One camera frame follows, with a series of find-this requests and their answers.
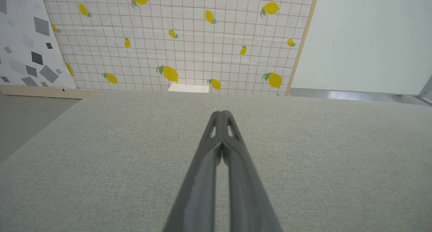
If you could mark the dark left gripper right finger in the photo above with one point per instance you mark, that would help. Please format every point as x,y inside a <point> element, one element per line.
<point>248,198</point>

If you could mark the beige wooden baseboard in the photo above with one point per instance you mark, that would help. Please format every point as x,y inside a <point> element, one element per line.
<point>40,92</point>

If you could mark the lemon print grid panel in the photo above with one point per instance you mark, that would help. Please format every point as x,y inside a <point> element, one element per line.
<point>189,49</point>

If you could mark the grey diamond pattern panel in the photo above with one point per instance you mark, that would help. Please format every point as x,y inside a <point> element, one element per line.
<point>27,39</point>

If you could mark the white box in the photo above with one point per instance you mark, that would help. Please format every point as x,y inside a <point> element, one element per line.
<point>188,88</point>

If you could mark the grey metal frame piece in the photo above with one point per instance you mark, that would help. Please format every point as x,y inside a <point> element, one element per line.
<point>427,92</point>

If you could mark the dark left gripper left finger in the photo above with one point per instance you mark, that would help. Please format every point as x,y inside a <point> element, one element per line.
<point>197,191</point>

